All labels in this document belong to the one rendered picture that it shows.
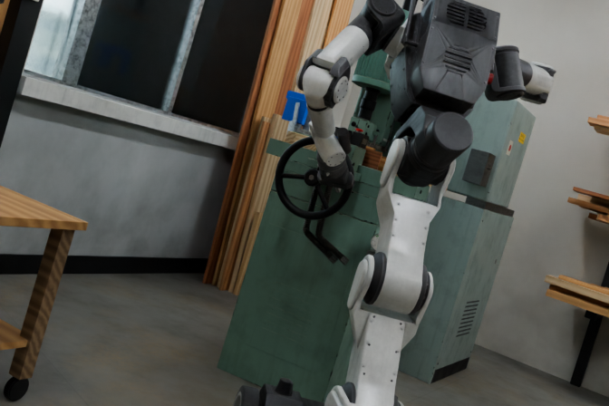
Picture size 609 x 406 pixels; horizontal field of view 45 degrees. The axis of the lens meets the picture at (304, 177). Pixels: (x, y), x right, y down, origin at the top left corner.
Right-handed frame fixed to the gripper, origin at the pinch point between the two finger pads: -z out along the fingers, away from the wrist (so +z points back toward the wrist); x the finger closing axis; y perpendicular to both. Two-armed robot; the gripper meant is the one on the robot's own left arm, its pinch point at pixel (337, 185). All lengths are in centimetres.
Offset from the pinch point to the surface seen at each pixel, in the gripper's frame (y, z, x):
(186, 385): -68, -38, -38
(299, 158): 19.7, -19.5, -23.6
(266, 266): -17, -41, -28
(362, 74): 55, -9, -8
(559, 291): 80, -208, 84
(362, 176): 17.1, -19.3, 1.9
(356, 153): 20.3, -10.3, -0.5
